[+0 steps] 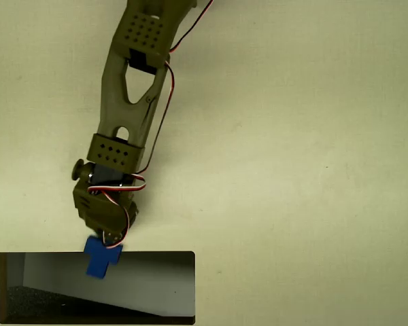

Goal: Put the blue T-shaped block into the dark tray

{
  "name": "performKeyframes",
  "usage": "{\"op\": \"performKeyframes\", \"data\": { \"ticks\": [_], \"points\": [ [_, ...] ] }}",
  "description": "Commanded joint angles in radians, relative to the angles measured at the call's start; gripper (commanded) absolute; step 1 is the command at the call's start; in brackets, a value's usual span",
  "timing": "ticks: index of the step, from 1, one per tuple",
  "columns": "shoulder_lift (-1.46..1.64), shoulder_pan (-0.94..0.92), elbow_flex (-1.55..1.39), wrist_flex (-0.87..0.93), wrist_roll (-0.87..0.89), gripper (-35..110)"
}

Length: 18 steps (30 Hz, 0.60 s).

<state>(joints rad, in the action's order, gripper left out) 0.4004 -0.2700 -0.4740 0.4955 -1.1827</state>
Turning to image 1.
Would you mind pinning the blue T-shaped block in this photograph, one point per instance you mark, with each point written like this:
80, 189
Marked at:
98, 261

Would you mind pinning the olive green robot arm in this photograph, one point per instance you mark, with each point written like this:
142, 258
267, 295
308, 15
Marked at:
115, 102

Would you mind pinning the rectangular bin opening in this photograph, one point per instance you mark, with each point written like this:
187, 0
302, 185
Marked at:
149, 285

